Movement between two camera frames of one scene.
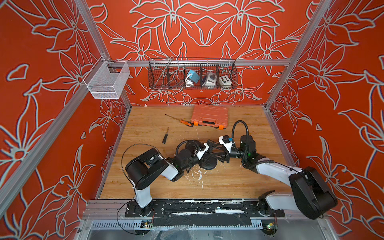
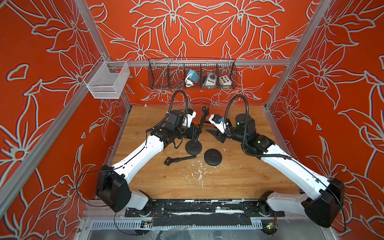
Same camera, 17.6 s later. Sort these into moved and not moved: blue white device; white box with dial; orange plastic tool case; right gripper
Moved: right gripper
Not moved: orange plastic tool case; white box with dial; blue white device
